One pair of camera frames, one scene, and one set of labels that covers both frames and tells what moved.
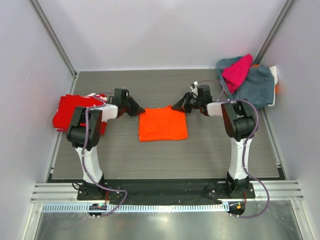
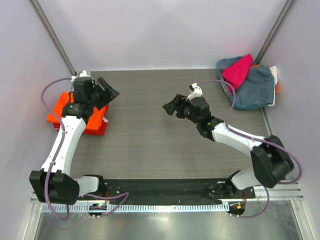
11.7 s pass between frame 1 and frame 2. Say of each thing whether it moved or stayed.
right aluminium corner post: stayed
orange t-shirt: moved
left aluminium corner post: stayed
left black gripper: moved
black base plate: stayed
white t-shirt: stayed
